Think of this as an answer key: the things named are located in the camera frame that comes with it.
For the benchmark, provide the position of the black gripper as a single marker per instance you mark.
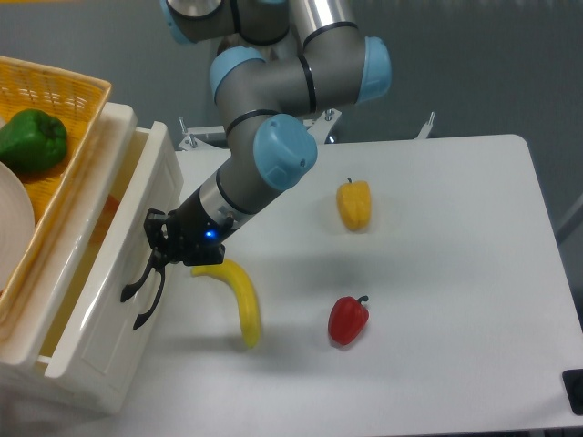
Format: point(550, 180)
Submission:
point(192, 234)

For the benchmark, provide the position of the black drawer handle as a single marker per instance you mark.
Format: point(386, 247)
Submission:
point(131, 289)
point(151, 291)

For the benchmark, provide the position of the white top drawer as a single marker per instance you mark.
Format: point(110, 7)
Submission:
point(99, 342)

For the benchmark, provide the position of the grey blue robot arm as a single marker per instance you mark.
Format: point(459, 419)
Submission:
point(297, 58)

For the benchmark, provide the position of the triangular pastry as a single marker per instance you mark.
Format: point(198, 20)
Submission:
point(104, 220)

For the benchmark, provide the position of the yellow banana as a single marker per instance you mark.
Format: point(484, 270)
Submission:
point(235, 276)

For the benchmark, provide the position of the pink plate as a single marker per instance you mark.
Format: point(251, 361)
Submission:
point(17, 223)

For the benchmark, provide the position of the yellow woven basket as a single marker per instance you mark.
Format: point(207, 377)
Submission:
point(77, 100)

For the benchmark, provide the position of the green bell pepper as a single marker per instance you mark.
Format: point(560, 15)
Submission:
point(33, 141)

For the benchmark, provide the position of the yellow bell pepper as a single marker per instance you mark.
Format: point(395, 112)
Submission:
point(354, 204)

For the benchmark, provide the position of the red bell pepper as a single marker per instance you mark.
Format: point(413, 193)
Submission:
point(347, 319)

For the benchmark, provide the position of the black object at table edge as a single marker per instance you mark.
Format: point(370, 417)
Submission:
point(573, 382)

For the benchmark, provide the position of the white metal base frame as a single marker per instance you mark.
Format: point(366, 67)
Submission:
point(320, 128)

